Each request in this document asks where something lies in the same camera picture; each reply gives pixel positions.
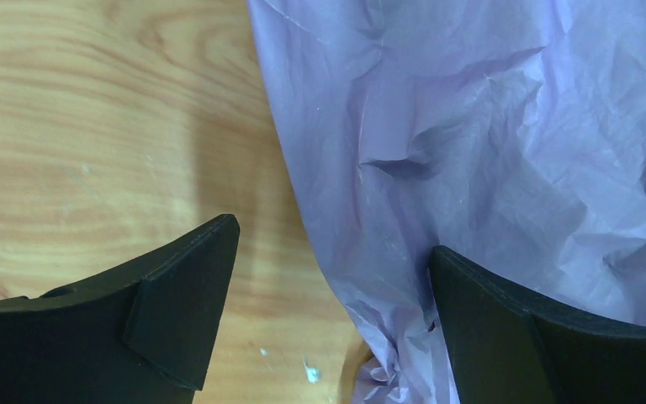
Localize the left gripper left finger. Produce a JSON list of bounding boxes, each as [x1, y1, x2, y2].
[[0, 214, 240, 403]]

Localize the purple flower bouquet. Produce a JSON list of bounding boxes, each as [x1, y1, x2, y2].
[[248, 1, 646, 403]]

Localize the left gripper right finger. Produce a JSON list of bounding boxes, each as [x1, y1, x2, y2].
[[429, 246, 646, 403]]

